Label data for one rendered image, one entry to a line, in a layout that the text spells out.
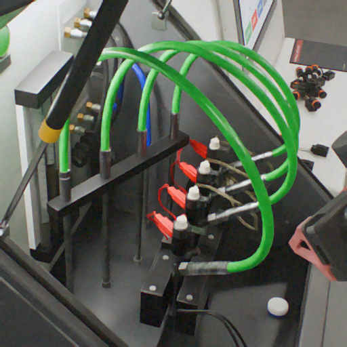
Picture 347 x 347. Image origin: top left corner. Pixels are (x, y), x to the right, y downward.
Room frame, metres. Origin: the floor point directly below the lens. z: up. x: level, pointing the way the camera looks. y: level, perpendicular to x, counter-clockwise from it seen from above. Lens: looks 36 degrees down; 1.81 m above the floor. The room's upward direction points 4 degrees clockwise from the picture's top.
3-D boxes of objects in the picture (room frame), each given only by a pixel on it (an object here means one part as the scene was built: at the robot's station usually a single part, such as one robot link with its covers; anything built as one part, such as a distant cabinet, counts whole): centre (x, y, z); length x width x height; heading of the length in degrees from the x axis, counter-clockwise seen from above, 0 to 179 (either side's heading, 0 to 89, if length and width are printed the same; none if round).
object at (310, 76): (1.50, -0.33, 1.01); 0.23 x 0.11 x 0.06; 167
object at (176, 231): (0.82, -0.03, 1.00); 0.05 x 0.03 x 0.21; 77
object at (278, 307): (0.90, -0.22, 0.84); 0.04 x 0.04 x 0.01
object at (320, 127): (1.46, -0.33, 0.97); 0.70 x 0.22 x 0.03; 167
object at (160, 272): (0.93, -0.05, 0.91); 0.34 x 0.10 x 0.15; 167
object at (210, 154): (1.05, -0.08, 1.00); 0.05 x 0.03 x 0.21; 77
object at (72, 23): (1.11, 0.18, 1.20); 0.13 x 0.03 x 0.31; 167
